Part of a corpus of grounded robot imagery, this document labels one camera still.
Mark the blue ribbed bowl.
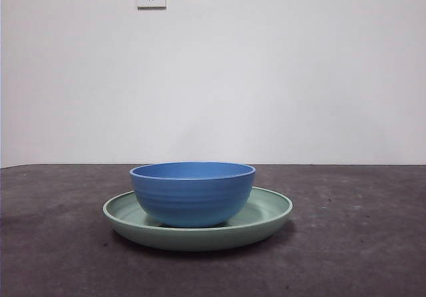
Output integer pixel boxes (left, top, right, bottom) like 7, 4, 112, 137
128, 161, 257, 228

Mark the green round plate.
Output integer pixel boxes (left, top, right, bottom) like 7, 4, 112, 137
102, 186, 294, 252

